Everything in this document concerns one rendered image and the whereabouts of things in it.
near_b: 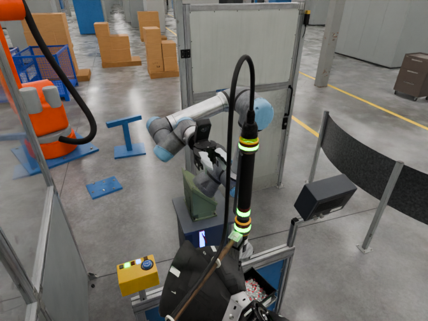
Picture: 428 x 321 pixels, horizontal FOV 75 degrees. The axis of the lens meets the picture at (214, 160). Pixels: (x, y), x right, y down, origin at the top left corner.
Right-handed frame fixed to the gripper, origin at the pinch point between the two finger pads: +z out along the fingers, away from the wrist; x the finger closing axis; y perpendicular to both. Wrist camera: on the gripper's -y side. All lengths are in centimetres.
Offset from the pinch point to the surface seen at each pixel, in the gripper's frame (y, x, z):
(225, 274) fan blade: 46.3, -1.2, 4.5
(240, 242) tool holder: 13.3, 1.9, 19.0
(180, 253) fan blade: 21.4, 16.1, 9.7
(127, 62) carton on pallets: 152, -62, -884
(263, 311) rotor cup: 44.0, -6.1, 22.8
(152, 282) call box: 64, 24, -15
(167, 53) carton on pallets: 101, -155, -717
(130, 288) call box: 63, 33, -15
